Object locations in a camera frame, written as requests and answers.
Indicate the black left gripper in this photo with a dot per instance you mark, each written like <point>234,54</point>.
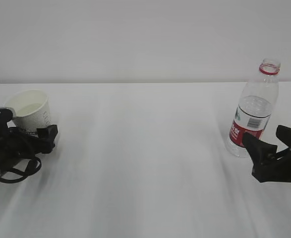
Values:
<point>16,146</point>

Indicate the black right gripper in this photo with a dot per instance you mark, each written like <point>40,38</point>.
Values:
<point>268,165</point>

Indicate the white paper coffee cup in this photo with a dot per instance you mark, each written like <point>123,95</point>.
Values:
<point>32,111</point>

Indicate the clear plastic water bottle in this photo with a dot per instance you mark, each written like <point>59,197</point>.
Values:
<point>255,106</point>

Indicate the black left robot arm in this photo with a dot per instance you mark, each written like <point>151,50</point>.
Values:
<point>16,176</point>

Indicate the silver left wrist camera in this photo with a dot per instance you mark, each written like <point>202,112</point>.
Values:
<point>7,114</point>

